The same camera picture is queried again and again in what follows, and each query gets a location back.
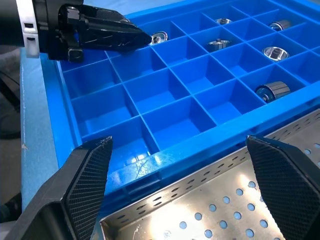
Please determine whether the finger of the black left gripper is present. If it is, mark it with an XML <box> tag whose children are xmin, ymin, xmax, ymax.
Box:
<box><xmin>81</xmin><ymin>4</ymin><xmax>132</xmax><ymax>25</ymax></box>
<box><xmin>79</xmin><ymin>19</ymin><xmax>153</xmax><ymax>54</ymax></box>

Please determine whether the perforated steel tray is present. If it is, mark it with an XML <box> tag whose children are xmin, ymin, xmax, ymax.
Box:
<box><xmin>99</xmin><ymin>107</ymin><xmax>320</xmax><ymax>240</ymax></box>

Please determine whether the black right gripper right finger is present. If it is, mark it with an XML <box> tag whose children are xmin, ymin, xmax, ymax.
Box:
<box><xmin>245</xmin><ymin>134</ymin><xmax>320</xmax><ymax>240</ymax></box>

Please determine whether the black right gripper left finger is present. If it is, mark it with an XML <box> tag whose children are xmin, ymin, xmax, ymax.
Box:
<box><xmin>3</xmin><ymin>135</ymin><xmax>114</xmax><ymax>240</ymax></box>

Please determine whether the blue compartment tray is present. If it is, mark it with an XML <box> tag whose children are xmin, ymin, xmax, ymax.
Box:
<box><xmin>49</xmin><ymin>0</ymin><xmax>320</xmax><ymax>220</ymax></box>

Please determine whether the blue plastic table cover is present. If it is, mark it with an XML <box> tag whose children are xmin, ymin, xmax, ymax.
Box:
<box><xmin>19</xmin><ymin>47</ymin><xmax>61</xmax><ymax>216</ymax></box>

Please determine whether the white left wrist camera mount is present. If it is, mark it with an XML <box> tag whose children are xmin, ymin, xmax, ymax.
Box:
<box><xmin>15</xmin><ymin>0</ymin><xmax>40</xmax><ymax>59</ymax></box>

